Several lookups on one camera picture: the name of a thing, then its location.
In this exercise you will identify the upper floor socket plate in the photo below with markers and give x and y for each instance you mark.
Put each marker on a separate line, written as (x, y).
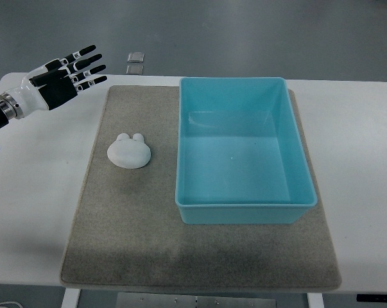
(135, 57)

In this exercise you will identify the floor socket plate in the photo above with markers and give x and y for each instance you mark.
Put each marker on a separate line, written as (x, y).
(135, 57)
(134, 69)

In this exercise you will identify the blue plastic box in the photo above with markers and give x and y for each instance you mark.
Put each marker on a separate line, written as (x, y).
(240, 154)

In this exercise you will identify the white right table leg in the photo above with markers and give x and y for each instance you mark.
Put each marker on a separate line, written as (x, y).
(315, 300)

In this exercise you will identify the white frog toy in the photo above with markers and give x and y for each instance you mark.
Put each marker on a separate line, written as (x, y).
(129, 152)

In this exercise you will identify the white left table leg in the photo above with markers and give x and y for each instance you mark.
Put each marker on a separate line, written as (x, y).
(71, 298)

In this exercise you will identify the black table control panel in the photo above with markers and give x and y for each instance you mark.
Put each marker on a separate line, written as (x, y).
(375, 298)

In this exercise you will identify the metal table crossbar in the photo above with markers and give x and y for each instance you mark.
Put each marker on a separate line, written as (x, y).
(161, 300)

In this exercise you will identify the white table leg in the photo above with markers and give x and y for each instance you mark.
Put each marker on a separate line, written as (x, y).
(71, 298)
(315, 300)

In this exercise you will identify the lower floor socket plate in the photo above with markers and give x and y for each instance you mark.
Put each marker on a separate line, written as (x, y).
(134, 69)

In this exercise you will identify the grey felt mat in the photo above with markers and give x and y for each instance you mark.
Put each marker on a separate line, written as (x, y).
(128, 235)

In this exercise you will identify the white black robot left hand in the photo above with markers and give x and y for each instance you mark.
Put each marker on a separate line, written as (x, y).
(52, 84)

